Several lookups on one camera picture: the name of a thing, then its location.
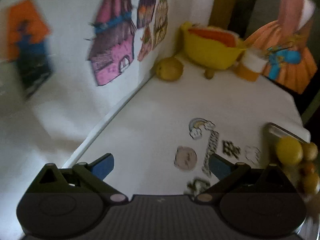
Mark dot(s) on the large yellow lemon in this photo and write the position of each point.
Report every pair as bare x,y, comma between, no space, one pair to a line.
289,151

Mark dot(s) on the yellow-brown pear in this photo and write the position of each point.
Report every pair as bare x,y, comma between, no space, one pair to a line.
169,69

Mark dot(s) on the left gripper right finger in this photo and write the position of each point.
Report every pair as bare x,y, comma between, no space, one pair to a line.
230,177

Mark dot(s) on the orange-dress girl poster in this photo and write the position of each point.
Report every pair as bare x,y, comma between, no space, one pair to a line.
290,62

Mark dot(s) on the small brown round fruit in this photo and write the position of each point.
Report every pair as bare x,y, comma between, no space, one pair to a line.
209,74

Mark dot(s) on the metal baking tray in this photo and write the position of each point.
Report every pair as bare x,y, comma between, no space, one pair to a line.
272,134

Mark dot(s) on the coloured houses drawing sheet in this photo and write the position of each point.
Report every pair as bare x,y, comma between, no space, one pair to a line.
68,46

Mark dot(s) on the small orange tangerine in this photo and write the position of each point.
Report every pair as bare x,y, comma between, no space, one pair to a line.
307,168

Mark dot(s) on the yellow plastic bowl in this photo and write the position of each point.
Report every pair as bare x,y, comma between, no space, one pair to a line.
209,53

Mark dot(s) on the white orange cup vase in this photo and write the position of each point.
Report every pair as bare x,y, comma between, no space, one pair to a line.
251,64

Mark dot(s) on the orange item in bowl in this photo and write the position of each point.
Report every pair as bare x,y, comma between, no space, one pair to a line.
228,39

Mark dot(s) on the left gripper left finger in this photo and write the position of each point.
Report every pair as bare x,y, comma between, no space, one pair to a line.
93,175

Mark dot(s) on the wooden door frame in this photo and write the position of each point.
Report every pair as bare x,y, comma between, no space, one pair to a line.
221,13

